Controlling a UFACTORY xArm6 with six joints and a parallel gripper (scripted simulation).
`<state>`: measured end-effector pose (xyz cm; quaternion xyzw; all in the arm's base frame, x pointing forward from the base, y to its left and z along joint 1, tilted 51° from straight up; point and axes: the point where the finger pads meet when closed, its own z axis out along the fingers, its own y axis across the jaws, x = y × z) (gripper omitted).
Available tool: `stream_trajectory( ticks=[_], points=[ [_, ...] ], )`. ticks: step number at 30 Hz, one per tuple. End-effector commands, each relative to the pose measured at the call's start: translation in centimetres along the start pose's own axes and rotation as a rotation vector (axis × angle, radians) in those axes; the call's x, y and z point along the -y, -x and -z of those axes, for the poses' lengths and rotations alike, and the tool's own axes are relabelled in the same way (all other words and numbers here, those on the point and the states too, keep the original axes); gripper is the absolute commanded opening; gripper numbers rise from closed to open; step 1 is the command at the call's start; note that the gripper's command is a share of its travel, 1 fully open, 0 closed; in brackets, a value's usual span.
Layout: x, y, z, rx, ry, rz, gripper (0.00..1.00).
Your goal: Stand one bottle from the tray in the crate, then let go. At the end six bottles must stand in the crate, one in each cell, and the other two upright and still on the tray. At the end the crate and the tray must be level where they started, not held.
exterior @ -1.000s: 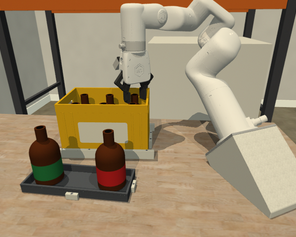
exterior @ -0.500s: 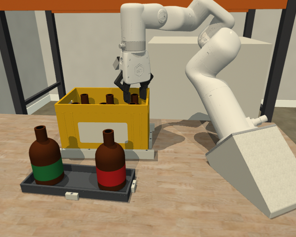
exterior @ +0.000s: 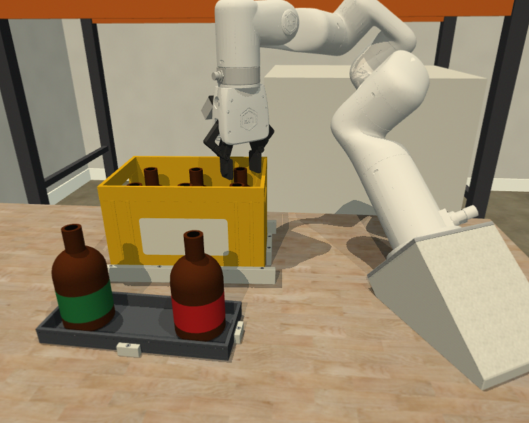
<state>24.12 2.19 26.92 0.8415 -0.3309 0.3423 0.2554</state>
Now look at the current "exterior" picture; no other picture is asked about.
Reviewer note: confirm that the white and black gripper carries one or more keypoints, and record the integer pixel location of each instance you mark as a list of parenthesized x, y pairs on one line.
[(239, 115)]

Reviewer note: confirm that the yellow crate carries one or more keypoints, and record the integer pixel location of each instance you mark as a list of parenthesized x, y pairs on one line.
[(144, 225)]

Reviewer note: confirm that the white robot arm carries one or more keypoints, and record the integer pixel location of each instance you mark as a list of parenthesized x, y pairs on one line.
[(391, 84)]

